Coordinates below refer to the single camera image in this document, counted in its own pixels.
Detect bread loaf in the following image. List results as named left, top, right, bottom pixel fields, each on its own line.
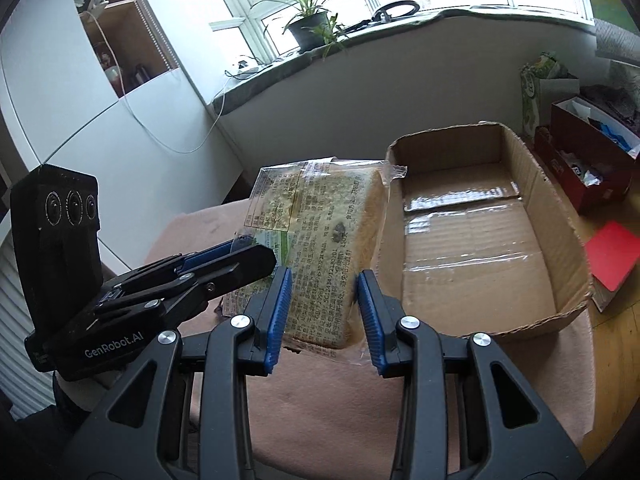
left=232, top=157, right=408, bottom=362

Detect cardboard box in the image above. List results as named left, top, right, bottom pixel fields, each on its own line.
left=376, top=122, right=592, bottom=340

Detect red book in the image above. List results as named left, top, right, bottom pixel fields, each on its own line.
left=585, top=221, right=639, bottom=313

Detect potted plant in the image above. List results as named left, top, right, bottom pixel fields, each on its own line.
left=250, top=0, right=348, bottom=58

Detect red shoe box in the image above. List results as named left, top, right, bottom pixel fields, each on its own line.
left=534, top=96, right=639, bottom=214

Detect black scissors on sill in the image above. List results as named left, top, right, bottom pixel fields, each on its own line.
left=344, top=0, right=421, bottom=34

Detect green paper bag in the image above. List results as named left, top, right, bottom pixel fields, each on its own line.
left=520, top=52, right=580, bottom=140

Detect wooden wall shelf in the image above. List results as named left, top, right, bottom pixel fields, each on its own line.
left=74, top=0, right=178, bottom=96

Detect white cable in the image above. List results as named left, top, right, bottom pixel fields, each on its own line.
left=84, top=0, right=262, bottom=156

